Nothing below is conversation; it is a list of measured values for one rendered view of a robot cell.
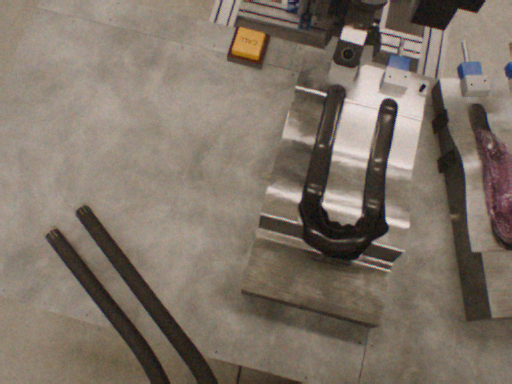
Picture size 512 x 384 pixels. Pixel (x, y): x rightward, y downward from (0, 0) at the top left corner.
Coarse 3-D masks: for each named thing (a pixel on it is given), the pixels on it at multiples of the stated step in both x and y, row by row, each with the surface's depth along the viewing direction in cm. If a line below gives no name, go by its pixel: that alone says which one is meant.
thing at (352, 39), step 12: (348, 12) 88; (360, 12) 88; (372, 12) 88; (348, 24) 89; (360, 24) 89; (348, 36) 89; (360, 36) 89; (336, 48) 90; (348, 48) 89; (360, 48) 89; (336, 60) 90; (348, 60) 90
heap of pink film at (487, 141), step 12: (480, 132) 106; (492, 132) 105; (480, 144) 102; (492, 144) 101; (504, 144) 101; (492, 156) 100; (504, 156) 99; (492, 168) 98; (504, 168) 97; (492, 180) 98; (504, 180) 97; (492, 192) 99; (504, 192) 98; (492, 204) 99; (504, 204) 98; (492, 216) 99; (504, 216) 98; (504, 228) 97; (504, 240) 98
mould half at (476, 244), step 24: (432, 96) 115; (456, 96) 110; (504, 96) 110; (456, 120) 108; (504, 120) 108; (456, 144) 104; (456, 168) 104; (480, 168) 100; (456, 192) 104; (480, 192) 100; (480, 216) 100; (456, 240) 105; (480, 240) 99; (480, 264) 94; (504, 264) 93; (480, 288) 95; (504, 288) 92; (480, 312) 95; (504, 312) 91
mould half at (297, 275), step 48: (384, 96) 105; (288, 144) 102; (336, 144) 102; (288, 192) 94; (336, 192) 95; (288, 240) 98; (384, 240) 92; (288, 288) 96; (336, 288) 96; (384, 288) 96
